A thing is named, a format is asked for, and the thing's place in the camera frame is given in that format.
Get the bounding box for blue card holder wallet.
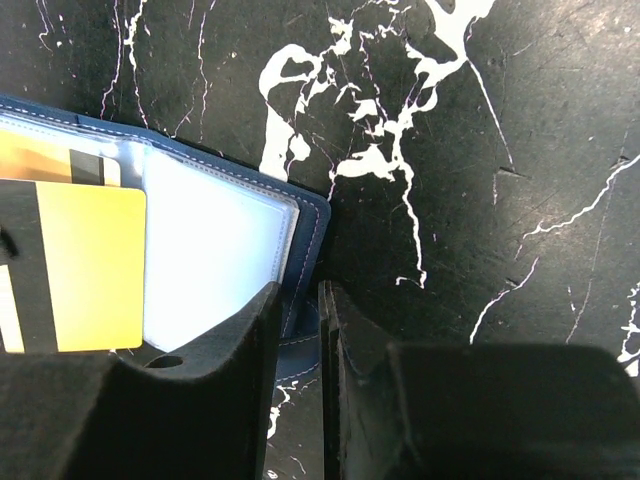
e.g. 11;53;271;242
1;96;331;382

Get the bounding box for orange credit card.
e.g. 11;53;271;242
1;131;121;187

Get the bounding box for yellow credit card black stripe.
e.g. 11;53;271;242
1;179;146;354

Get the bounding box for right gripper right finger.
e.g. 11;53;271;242
318;281;639;479

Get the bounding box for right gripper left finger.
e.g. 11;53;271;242
1;283;280;479

